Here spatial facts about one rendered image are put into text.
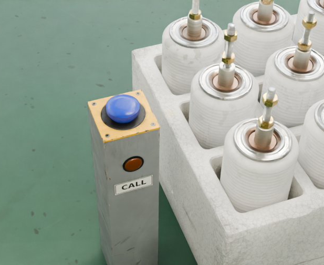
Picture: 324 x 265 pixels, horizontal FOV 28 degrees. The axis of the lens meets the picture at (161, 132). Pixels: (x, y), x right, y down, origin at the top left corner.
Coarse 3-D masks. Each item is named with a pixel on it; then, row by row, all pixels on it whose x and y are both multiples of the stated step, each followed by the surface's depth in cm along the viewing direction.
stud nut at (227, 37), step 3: (225, 30) 86; (225, 33) 86; (225, 36) 86; (228, 36) 85; (231, 36) 85; (234, 36) 85; (225, 39) 86; (228, 39) 86; (231, 39) 86; (234, 39) 86
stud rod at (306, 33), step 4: (308, 12) 88; (312, 12) 88; (308, 16) 89; (312, 16) 88; (308, 20) 89; (312, 20) 89; (304, 28) 91; (308, 28) 90; (304, 32) 91; (308, 32) 90; (304, 36) 91; (308, 36) 91; (304, 40) 92; (308, 40) 92
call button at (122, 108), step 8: (120, 96) 78; (128, 96) 78; (112, 104) 77; (120, 104) 77; (128, 104) 77; (136, 104) 78; (112, 112) 77; (120, 112) 77; (128, 112) 77; (136, 112) 77; (120, 120) 77; (128, 120) 77
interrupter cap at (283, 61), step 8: (288, 48) 97; (280, 56) 96; (288, 56) 96; (312, 56) 96; (320, 56) 96; (280, 64) 95; (288, 64) 95; (312, 64) 95; (320, 64) 95; (280, 72) 93; (288, 72) 93; (296, 72) 94; (304, 72) 94; (312, 72) 93; (320, 72) 94; (296, 80) 93; (304, 80) 92; (312, 80) 93
